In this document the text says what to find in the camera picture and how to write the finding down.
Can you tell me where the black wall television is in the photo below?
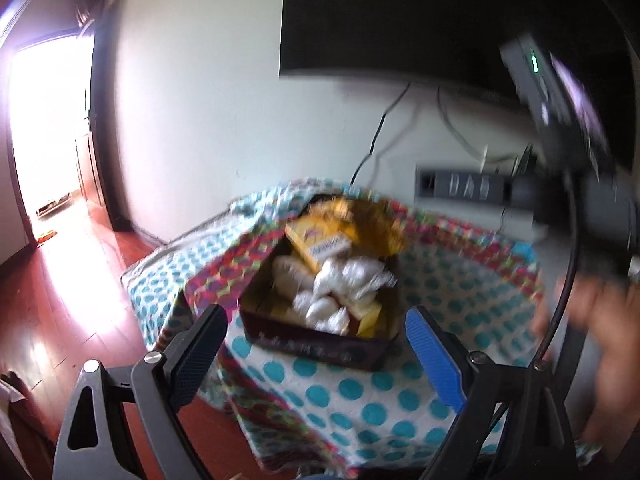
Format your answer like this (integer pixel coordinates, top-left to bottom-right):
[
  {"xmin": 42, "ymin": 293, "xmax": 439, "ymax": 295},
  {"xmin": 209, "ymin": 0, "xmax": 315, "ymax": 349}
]
[{"xmin": 279, "ymin": 0, "xmax": 640, "ymax": 111}]

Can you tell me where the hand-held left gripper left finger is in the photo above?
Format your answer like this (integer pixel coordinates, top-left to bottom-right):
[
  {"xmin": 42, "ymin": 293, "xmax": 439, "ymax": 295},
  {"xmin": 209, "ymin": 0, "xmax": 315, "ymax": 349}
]
[{"xmin": 52, "ymin": 304, "xmax": 229, "ymax": 480}]

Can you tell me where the gold rectangular tin box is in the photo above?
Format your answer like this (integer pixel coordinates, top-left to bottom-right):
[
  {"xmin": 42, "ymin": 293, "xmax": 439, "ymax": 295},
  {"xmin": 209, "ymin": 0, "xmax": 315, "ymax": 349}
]
[{"xmin": 239, "ymin": 237, "xmax": 407, "ymax": 372}]

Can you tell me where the yellow medicine box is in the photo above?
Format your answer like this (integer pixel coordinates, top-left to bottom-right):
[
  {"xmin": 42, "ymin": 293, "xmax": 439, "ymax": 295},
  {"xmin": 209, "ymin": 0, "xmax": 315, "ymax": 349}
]
[{"xmin": 284, "ymin": 217, "xmax": 352, "ymax": 274}]

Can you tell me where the pink and gold medicine box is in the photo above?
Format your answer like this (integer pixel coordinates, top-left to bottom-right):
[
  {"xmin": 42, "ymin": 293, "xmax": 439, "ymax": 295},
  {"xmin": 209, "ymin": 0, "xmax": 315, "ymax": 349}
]
[{"xmin": 356, "ymin": 302, "xmax": 385, "ymax": 337}]

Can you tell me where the polka dot printed cloth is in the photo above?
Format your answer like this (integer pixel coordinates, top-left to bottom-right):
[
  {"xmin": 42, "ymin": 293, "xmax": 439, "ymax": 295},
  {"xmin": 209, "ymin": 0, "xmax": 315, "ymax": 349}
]
[{"xmin": 122, "ymin": 177, "xmax": 603, "ymax": 480}]

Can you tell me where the thin black power cable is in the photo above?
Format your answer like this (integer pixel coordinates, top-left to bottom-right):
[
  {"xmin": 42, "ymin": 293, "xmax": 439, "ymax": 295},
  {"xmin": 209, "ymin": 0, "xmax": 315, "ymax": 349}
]
[{"xmin": 437, "ymin": 87, "xmax": 483, "ymax": 158}]

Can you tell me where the white packet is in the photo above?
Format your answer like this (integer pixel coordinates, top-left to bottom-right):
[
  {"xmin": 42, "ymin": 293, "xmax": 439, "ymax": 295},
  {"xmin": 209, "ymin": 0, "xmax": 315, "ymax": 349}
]
[{"xmin": 292, "ymin": 292, "xmax": 351, "ymax": 334}]

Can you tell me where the white plastic bundle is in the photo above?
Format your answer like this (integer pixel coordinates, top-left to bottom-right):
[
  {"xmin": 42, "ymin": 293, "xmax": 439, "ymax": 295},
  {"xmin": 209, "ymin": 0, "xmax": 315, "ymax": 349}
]
[{"xmin": 312, "ymin": 256, "xmax": 399, "ymax": 307}]

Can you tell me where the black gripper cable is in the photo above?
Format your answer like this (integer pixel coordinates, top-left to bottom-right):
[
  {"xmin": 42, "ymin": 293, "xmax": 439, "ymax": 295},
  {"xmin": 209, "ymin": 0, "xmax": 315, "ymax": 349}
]
[{"xmin": 531, "ymin": 170, "xmax": 582, "ymax": 363}]

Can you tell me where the black television cable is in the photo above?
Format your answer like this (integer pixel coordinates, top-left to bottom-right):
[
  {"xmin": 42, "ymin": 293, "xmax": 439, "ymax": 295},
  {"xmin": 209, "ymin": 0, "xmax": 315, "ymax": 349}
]
[{"xmin": 349, "ymin": 82, "xmax": 414, "ymax": 186}]

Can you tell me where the yellow plastic bag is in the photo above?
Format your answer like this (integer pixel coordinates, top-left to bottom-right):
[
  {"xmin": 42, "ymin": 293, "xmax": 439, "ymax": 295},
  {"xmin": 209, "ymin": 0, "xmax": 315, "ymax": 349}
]
[{"xmin": 309, "ymin": 198, "xmax": 407, "ymax": 259}]

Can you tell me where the person's right forearm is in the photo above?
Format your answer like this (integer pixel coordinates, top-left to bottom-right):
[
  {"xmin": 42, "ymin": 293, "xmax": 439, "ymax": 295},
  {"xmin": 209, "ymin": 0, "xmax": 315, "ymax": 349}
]
[{"xmin": 580, "ymin": 342, "xmax": 640, "ymax": 467}]

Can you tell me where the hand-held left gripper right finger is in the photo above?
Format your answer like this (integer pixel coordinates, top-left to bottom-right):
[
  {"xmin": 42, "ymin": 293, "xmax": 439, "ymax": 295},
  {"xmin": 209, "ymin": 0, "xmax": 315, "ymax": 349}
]
[{"xmin": 405, "ymin": 306, "xmax": 576, "ymax": 480}]

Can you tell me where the cream mesh sock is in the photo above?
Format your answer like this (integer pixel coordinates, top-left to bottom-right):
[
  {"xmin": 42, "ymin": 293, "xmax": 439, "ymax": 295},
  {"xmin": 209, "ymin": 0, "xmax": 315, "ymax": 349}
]
[{"xmin": 272, "ymin": 255, "xmax": 317, "ymax": 302}]

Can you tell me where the person's right hand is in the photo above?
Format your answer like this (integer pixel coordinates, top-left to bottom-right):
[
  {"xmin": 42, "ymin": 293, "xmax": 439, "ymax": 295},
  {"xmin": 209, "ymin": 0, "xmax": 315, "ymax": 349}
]
[{"xmin": 531, "ymin": 276, "xmax": 640, "ymax": 358}]

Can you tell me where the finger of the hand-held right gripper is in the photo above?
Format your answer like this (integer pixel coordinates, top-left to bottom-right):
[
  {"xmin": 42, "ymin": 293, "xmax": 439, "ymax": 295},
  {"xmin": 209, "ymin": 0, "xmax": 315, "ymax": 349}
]
[{"xmin": 415, "ymin": 162, "xmax": 516, "ymax": 206}]

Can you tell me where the dark wooden door frame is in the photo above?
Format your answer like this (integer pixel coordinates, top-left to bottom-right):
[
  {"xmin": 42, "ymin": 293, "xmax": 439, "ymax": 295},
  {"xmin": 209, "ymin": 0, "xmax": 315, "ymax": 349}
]
[{"xmin": 75, "ymin": 5, "xmax": 132, "ymax": 233}]

